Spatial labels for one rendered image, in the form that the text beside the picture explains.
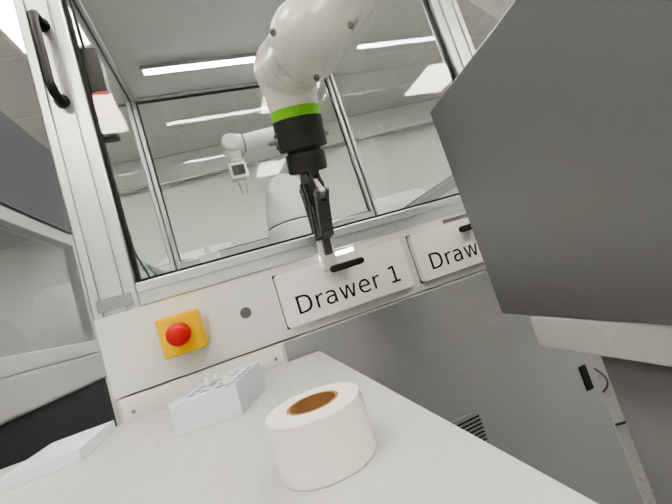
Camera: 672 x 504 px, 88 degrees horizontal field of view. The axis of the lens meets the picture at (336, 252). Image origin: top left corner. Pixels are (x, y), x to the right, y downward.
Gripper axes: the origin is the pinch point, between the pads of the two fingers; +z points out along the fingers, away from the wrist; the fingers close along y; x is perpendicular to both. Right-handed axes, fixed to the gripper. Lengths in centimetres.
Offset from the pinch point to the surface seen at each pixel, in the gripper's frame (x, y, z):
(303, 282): -6.0, -0.7, 4.6
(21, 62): -107, -223, -118
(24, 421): -79, -37, 30
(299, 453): -17, 48, -1
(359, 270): 6.2, -0.4, 5.7
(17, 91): -124, -248, -109
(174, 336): -30.5, 5.3, 4.9
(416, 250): 20.6, -0.5, 5.3
